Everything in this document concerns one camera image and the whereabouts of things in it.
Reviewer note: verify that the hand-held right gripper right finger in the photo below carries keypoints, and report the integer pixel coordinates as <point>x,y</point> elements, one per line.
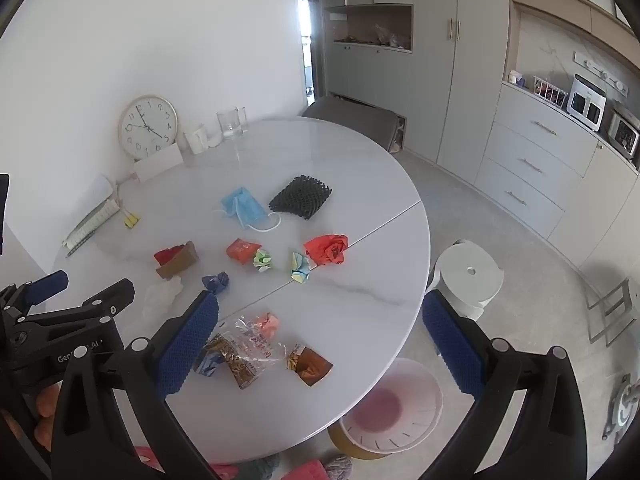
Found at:
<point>450,345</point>

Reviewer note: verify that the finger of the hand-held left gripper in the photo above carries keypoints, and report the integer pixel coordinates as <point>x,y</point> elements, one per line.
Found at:
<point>87,310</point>
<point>47,282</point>

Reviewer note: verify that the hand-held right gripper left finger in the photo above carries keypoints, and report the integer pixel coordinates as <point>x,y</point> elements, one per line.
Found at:
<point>187,345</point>

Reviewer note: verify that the white waste bin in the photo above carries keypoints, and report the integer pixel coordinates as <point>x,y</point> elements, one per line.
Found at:
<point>390,410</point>

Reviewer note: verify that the blue face mask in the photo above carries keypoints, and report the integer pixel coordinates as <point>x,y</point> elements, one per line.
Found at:
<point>245,207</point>

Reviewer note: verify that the black foam net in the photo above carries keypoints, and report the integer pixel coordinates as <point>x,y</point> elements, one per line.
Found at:
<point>300,197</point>

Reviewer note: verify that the person's left hand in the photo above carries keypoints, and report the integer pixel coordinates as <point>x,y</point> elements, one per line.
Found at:
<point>45,402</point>

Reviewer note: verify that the blue white wrapper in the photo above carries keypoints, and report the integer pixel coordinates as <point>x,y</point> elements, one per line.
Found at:
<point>207,364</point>

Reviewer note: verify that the white crumpled tissue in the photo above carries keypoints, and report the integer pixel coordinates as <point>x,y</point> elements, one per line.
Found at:
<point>161,297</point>

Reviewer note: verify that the brown snack wrapper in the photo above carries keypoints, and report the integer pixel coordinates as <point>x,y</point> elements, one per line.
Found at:
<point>240,370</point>

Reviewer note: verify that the blue crumpled paper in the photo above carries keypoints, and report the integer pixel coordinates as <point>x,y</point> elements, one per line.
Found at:
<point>216,282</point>

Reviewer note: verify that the clear plastic bag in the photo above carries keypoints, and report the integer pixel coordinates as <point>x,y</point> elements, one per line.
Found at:
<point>257,342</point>

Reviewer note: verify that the white round stool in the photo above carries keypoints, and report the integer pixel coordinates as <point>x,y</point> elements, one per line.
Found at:
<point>470,272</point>

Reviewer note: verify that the brown cardboard box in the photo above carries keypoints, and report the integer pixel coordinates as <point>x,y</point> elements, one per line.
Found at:
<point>182,262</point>

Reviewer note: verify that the red crumpled paper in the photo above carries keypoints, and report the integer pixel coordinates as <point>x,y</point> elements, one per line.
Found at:
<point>167,254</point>

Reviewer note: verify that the yellow clips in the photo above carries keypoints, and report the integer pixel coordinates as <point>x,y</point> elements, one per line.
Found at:
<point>132,220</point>

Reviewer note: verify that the white paper sheet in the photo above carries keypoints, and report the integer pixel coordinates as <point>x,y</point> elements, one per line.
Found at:
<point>99,187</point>

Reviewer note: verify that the red snack packet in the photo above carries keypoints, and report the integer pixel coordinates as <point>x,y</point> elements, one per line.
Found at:
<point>242,250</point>

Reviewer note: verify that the green paper ball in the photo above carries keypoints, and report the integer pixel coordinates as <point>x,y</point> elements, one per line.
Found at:
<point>263,260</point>

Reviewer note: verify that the brown foil wrapper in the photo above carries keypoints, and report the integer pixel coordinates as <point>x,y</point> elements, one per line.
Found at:
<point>310,365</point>

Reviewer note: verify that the blue yellow paper ball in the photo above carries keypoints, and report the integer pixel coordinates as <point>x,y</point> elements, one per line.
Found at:
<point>301,266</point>

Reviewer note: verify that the red plastic bag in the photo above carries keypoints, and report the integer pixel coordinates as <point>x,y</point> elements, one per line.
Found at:
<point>325,250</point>

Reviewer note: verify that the white card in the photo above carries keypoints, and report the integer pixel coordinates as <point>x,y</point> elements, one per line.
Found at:
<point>157,165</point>

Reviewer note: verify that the person's red patterned clothing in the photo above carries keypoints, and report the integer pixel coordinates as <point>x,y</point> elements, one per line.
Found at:
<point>310,470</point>

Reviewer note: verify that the grey white floor device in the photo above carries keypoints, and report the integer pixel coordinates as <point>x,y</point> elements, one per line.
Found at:
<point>622,407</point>

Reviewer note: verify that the white cup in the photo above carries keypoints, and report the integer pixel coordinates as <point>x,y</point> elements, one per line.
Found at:
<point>196,139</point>

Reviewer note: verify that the grey drawer cabinet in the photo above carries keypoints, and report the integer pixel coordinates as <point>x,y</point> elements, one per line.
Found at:
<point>540,160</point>

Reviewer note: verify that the grey chair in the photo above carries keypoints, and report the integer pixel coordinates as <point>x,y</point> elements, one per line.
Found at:
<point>350,117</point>

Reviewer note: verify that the tall grey cabinet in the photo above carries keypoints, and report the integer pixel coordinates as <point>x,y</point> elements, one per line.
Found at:
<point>450,85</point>

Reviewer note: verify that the white jar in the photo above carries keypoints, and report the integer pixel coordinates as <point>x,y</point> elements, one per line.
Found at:
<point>513,78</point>

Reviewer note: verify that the silver countertop appliance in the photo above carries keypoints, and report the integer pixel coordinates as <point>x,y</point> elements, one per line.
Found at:
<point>624,132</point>

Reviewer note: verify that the white countertop oven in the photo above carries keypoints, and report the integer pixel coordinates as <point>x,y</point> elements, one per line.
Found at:
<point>586,102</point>

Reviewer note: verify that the shelf clutter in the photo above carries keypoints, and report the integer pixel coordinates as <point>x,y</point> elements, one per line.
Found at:
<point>375,37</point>

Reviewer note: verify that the metal chair frame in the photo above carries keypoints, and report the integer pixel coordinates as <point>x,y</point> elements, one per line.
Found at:
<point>612,310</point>

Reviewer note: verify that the round wall clock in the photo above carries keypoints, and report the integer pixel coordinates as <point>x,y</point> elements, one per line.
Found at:
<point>147,127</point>

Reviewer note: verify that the white wall rail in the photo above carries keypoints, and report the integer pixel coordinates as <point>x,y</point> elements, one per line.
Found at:
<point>600,72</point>

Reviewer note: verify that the wooden wall cabinet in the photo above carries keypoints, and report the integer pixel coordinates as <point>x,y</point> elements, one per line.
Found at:
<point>575,5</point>

